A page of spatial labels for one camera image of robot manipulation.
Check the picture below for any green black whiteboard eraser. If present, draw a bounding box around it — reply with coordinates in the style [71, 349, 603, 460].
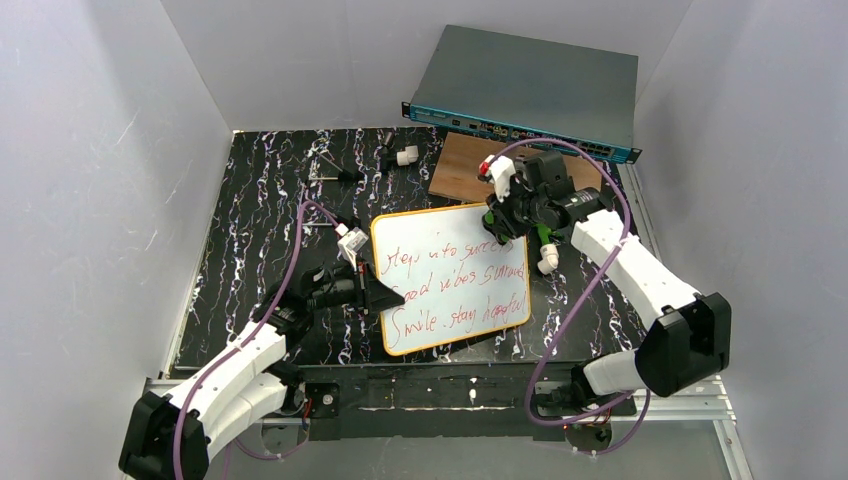
[482, 210, 522, 245]

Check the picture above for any orange framed whiteboard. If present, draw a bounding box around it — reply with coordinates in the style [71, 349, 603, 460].
[370, 203, 531, 356]

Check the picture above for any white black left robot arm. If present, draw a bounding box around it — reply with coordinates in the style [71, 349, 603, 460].
[118, 261, 405, 479]

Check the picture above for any white pipe elbow fitting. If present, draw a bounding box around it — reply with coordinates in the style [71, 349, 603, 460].
[536, 243, 559, 275]

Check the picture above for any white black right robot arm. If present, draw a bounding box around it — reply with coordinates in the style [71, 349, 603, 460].
[480, 151, 732, 409]

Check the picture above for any brown wooden board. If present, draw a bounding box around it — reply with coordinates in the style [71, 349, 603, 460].
[429, 133, 603, 203]

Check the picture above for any white black pipe fitting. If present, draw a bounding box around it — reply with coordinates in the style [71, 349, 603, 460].
[378, 145, 419, 170]

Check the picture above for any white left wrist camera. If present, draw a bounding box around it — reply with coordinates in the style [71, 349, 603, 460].
[335, 223, 369, 268]

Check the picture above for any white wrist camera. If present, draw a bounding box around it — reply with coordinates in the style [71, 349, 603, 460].
[479, 155, 516, 203]
[335, 223, 369, 268]

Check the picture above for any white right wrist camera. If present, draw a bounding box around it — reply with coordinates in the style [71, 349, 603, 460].
[479, 155, 516, 203]

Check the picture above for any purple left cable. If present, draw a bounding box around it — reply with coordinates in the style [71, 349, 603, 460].
[170, 199, 346, 480]

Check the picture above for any teal network switch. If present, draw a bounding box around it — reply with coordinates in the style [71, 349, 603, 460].
[401, 25, 641, 164]

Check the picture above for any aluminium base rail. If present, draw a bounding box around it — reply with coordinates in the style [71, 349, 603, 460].
[122, 374, 753, 480]

